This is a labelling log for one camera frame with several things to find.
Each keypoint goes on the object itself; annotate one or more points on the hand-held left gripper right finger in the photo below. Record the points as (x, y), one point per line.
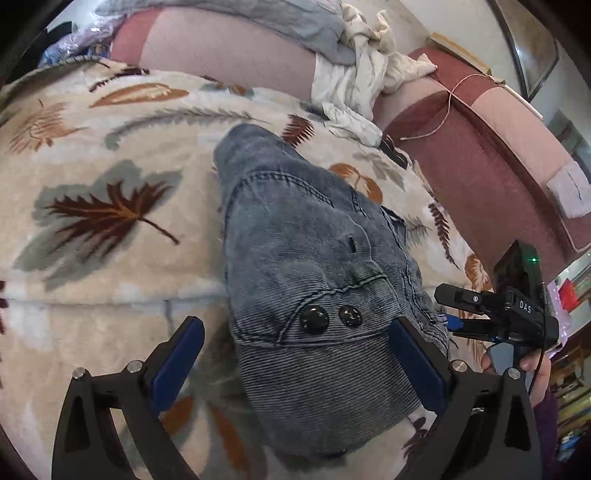
(418, 362)

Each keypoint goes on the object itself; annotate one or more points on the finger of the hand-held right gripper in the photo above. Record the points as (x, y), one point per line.
(471, 326)
(471, 300)

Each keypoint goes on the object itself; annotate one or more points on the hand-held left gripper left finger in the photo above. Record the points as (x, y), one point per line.
(178, 357)

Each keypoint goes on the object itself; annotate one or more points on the grey-blue denim pants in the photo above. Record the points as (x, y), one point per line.
(314, 277)

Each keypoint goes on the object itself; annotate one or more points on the person's right hand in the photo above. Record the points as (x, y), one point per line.
(540, 378)

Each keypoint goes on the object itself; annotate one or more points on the red box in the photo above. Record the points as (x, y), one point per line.
(568, 295)

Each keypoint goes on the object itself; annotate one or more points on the pale lilac cloth patch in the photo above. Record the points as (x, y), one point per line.
(572, 189)

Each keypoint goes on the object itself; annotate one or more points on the leaf print fleece blanket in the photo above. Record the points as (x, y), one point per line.
(115, 207)

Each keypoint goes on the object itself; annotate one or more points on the small black clip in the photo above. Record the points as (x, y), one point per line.
(395, 150)

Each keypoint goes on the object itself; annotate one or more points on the white crumpled cloth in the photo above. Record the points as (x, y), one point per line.
(364, 78)

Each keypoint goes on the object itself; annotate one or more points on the wooden strip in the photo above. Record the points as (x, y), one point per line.
(461, 50)

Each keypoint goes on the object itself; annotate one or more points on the dark framed mirror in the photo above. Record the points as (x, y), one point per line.
(531, 46)

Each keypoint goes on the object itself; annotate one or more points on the blue floral cloth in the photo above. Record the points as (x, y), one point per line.
(78, 46)

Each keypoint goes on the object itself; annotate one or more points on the black garment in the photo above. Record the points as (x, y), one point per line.
(41, 46)

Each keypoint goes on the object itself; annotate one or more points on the grey crumpled cloth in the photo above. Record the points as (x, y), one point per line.
(277, 16)

